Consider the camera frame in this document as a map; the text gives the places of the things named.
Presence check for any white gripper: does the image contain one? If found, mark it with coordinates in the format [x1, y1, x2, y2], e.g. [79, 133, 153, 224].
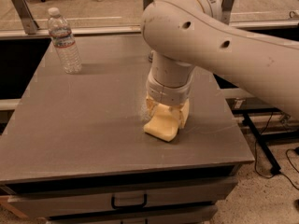
[146, 73, 193, 129]

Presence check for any yellow sponge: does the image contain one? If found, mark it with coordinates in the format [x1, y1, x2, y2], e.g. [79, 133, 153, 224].
[143, 104, 179, 142]

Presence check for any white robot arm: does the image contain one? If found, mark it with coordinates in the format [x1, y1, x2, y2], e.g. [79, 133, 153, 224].
[141, 0, 299, 119]

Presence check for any blue redbull can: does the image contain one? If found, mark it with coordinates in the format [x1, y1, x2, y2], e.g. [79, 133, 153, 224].
[148, 50, 153, 63]

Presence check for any lower grey drawer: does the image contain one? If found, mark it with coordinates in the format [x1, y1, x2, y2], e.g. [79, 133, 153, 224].
[47, 205, 218, 224]

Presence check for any grey drawer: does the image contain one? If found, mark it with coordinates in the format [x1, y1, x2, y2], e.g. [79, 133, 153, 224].
[47, 205, 218, 224]
[8, 176, 237, 217]

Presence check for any black metal stand leg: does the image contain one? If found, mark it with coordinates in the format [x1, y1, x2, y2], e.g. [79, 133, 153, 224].
[243, 113, 281, 176]

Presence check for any clear plastic water bottle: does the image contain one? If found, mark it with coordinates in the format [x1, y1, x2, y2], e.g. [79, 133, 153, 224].
[48, 7, 82, 74]

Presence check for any upper grey drawer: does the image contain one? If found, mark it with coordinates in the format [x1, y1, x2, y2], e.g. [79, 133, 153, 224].
[8, 176, 237, 217]

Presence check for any right metal railing bracket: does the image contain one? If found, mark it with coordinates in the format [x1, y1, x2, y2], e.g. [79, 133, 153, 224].
[221, 0, 235, 24]

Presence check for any black floor cable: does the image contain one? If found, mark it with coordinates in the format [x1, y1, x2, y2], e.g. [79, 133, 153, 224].
[253, 112, 299, 191]

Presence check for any left metal railing bracket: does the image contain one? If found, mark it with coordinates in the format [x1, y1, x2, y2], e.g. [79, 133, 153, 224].
[11, 0, 38, 35]

